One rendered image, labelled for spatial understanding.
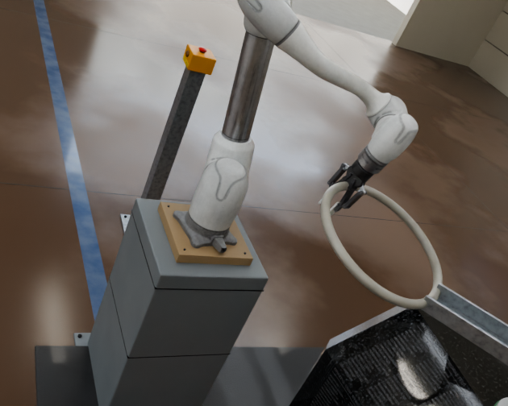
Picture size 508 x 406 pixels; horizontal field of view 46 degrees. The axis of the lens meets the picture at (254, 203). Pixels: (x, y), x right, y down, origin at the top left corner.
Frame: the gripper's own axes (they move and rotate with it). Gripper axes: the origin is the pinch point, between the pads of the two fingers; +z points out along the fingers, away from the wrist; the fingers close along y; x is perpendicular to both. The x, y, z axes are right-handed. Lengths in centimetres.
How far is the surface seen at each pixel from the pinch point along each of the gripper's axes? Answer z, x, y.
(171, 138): 68, 12, -94
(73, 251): 128, -25, -71
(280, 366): 101, 40, 21
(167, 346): 63, -41, 14
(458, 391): 6, 13, 72
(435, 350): 8, 18, 57
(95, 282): 123, -23, -49
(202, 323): 50, -33, 13
